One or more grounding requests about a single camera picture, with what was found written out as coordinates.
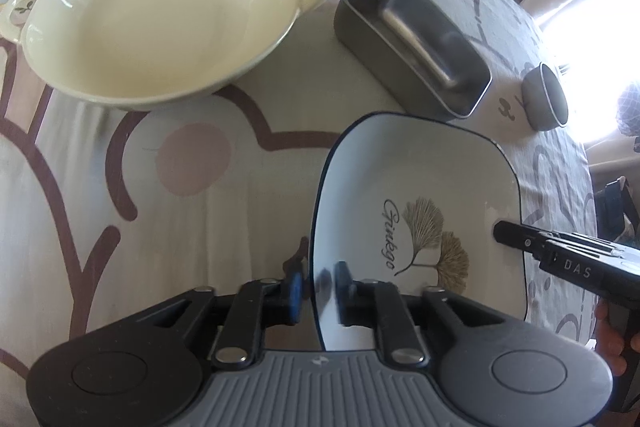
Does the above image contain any steel rectangular tray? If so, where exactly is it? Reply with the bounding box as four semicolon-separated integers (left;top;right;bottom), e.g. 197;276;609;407
333;0;492;119

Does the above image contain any white square plate black rim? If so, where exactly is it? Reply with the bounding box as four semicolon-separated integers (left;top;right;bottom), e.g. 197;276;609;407
308;113;532;353

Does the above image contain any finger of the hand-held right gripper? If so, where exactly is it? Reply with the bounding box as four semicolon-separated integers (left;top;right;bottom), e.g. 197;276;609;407
492;220;549;261

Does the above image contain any small round steel bowl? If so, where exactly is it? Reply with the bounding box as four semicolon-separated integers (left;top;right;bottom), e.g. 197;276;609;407
521;62;570;131

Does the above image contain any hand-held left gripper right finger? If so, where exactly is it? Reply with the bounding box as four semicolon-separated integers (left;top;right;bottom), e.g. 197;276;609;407
334;261;505;368

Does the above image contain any person's right hand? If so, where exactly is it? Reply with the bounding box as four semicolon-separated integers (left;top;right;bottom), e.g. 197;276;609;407
594;301;627;377

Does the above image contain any cartoon animal printed tablecloth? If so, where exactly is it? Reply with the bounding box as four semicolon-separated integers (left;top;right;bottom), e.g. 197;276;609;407
0;0;601;427

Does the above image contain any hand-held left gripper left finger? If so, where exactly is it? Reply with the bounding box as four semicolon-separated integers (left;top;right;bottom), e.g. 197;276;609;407
136;274;305;370

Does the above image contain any cream two-handled bowl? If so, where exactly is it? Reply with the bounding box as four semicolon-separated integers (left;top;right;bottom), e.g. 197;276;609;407
0;0;337;112

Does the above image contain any mesh net bag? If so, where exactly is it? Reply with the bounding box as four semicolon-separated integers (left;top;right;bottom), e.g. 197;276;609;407
616;88;640;138

